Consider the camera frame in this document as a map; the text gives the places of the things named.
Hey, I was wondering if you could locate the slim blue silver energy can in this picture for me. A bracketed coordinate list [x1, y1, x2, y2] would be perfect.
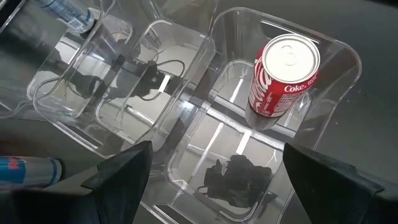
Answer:
[0, 155, 63, 191]
[36, 0, 96, 34]

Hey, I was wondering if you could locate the red cola can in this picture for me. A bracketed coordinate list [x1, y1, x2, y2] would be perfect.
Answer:
[244, 33, 321, 131]

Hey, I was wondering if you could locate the clear plastic bin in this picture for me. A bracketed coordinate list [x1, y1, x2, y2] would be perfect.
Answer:
[136, 6, 363, 224]
[32, 6, 218, 159]
[0, 0, 136, 121]

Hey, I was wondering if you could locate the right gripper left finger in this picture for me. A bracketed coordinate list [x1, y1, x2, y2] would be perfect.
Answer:
[81, 140, 154, 224]

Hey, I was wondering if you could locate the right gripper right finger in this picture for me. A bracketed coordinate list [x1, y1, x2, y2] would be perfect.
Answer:
[283, 142, 386, 224]

